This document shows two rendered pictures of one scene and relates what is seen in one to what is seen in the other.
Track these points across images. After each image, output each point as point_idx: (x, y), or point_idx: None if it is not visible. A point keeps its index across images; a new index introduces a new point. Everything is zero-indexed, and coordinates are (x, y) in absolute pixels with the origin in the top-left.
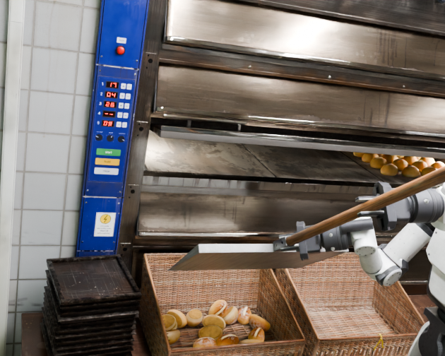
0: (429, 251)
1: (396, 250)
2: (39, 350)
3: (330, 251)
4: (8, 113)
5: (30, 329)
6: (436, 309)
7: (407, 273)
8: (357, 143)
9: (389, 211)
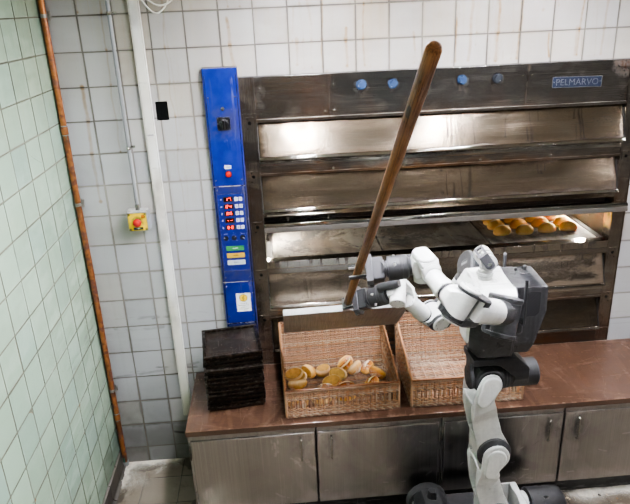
0: None
1: None
2: (203, 397)
3: (393, 307)
4: (161, 230)
5: (199, 383)
6: None
7: None
8: (434, 215)
9: (368, 274)
